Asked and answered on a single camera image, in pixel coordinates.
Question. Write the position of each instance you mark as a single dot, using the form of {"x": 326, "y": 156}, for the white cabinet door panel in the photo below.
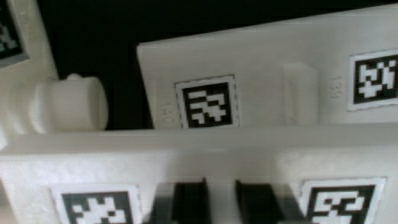
{"x": 81, "y": 176}
{"x": 301, "y": 72}

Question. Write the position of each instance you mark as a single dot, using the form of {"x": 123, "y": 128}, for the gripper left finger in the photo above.
{"x": 182, "y": 204}

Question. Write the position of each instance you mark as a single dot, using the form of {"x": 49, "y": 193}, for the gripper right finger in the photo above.
{"x": 266, "y": 208}

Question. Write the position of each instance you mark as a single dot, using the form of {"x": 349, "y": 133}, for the white cabinet body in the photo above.
{"x": 47, "y": 104}

